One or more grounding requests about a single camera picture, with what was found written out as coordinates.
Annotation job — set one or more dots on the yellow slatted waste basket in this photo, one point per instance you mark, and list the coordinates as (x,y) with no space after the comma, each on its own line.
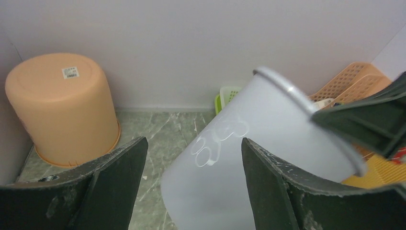
(380,172)

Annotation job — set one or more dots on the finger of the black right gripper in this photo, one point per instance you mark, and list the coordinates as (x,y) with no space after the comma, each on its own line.
(377,123)

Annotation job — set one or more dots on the large orange plastic bucket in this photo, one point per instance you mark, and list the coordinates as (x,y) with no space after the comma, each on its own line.
(64,102)

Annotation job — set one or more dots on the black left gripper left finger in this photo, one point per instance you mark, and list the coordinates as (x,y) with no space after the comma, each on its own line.
(97,195)

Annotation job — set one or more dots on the peach plastic file organizer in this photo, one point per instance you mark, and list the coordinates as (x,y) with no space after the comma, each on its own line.
(357,81)

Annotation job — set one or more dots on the green tray under basket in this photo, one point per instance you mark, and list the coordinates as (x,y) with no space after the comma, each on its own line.
(217,104)

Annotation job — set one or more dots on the grey plastic bin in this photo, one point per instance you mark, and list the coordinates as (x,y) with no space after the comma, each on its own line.
(206,187)

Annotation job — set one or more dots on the white perforated basket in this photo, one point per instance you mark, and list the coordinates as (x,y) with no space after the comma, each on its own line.
(227,93)

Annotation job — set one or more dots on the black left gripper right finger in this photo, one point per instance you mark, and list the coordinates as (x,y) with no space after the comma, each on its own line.
(286,197)

